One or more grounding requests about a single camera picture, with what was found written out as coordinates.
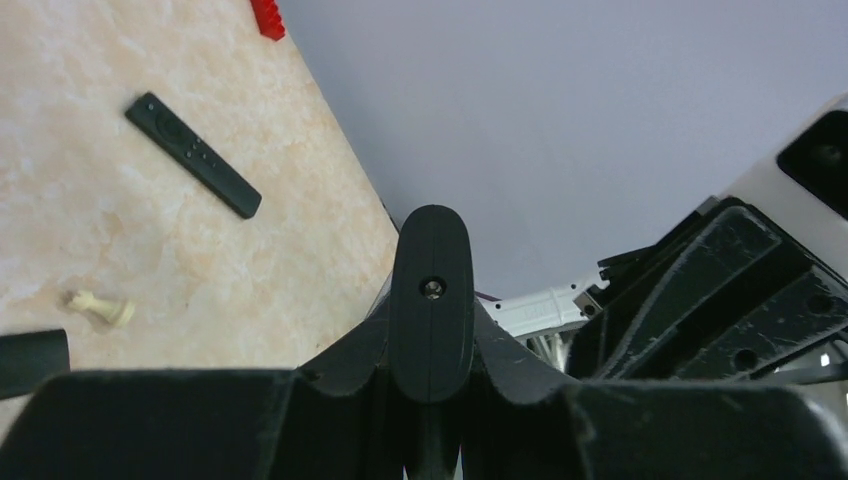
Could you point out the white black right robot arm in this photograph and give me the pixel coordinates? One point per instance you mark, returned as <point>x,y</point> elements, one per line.
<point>547,320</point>

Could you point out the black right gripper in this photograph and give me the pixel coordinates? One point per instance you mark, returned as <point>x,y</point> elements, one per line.
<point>726,295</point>

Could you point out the cream chess pawn right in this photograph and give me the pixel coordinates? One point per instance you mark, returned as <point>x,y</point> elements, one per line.
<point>114,313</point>

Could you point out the slim black remote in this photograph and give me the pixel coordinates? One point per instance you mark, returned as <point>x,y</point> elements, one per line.
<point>173,136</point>

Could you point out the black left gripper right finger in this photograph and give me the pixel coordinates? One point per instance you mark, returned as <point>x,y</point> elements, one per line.
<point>527,420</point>

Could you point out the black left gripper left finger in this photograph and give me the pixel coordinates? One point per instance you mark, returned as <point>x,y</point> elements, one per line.
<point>308,423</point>

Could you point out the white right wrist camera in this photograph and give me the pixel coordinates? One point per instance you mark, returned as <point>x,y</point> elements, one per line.
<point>801,185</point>

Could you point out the red toy brick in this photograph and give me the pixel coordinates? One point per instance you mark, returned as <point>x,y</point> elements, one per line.
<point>268,18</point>

